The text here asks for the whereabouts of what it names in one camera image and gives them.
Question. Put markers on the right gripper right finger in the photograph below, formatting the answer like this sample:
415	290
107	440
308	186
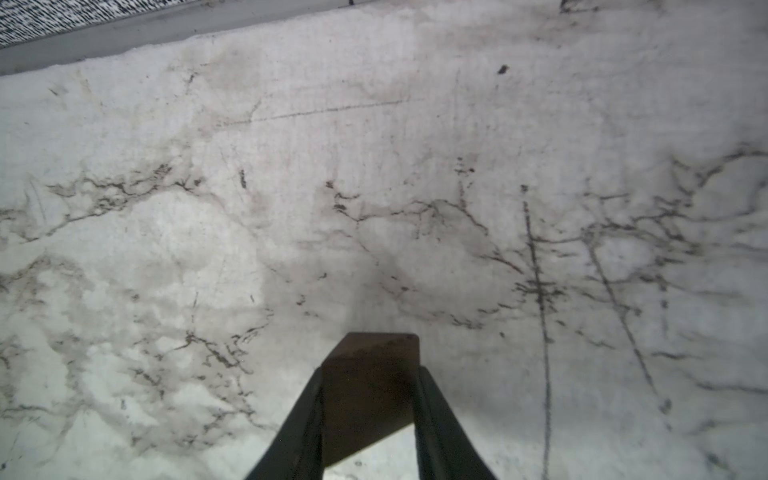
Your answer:
444	451

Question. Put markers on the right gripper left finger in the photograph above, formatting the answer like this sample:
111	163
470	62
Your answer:
296	451

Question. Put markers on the brown triangular wood block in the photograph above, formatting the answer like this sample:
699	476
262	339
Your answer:
367	388

